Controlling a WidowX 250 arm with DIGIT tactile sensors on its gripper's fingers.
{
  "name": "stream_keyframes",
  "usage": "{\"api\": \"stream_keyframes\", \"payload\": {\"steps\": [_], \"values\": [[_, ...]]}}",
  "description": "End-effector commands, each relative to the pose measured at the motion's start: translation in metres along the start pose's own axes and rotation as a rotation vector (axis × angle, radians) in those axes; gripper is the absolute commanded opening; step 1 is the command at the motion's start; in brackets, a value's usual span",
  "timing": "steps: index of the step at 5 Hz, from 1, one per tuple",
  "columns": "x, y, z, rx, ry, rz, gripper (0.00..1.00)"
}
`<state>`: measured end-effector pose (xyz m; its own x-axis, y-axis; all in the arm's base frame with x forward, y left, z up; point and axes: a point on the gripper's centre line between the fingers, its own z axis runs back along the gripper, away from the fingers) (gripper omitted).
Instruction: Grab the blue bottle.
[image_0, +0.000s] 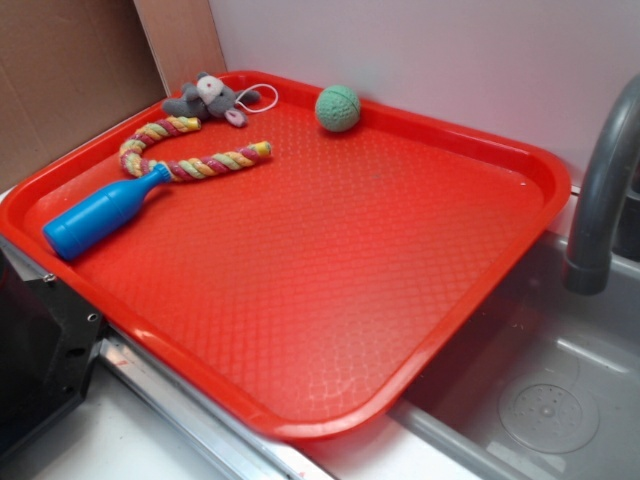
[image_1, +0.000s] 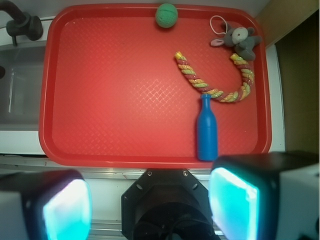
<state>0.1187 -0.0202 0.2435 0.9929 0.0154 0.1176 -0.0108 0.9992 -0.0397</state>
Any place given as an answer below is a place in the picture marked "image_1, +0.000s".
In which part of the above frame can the grey sink basin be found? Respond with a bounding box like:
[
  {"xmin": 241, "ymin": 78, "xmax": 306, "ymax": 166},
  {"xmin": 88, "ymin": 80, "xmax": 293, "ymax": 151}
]
[{"xmin": 0, "ymin": 46, "xmax": 45, "ymax": 131}]

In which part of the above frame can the green ball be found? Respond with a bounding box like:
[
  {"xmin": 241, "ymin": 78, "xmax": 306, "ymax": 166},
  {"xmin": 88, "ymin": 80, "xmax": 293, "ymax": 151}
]
[{"xmin": 155, "ymin": 3, "xmax": 178, "ymax": 29}]

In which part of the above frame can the dark sink faucet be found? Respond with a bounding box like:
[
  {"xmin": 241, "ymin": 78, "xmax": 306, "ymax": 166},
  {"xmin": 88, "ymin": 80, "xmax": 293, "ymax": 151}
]
[{"xmin": 0, "ymin": 0, "xmax": 44, "ymax": 47}]

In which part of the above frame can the red plastic tray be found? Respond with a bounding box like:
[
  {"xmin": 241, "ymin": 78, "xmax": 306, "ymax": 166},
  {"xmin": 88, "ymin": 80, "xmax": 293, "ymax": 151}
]
[{"xmin": 39, "ymin": 3, "xmax": 263, "ymax": 169}]

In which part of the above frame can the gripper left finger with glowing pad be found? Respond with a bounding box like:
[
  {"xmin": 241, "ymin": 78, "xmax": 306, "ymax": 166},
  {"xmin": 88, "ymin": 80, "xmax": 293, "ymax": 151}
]
[{"xmin": 0, "ymin": 169, "xmax": 92, "ymax": 240}]

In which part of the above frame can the grey plush mouse toy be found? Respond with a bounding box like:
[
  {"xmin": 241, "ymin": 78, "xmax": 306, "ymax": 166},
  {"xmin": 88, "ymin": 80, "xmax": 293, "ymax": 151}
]
[{"xmin": 209, "ymin": 15, "xmax": 263, "ymax": 61}]

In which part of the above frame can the multicolour twisted rope toy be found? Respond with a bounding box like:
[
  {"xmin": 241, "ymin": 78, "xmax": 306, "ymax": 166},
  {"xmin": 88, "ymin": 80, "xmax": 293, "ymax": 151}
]
[{"xmin": 174, "ymin": 51, "xmax": 255, "ymax": 103}]

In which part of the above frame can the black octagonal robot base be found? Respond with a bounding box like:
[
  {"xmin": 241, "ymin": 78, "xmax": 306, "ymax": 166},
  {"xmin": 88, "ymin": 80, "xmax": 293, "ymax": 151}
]
[{"xmin": 121, "ymin": 169, "xmax": 220, "ymax": 240}]

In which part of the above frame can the blue plastic bottle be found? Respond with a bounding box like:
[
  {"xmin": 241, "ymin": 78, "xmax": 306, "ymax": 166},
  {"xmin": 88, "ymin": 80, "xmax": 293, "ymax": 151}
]
[{"xmin": 196, "ymin": 94, "xmax": 219, "ymax": 161}]

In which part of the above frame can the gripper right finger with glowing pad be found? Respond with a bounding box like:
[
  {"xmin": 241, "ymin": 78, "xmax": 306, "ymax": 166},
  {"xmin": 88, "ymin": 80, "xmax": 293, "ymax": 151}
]
[{"xmin": 208, "ymin": 151, "xmax": 320, "ymax": 240}]

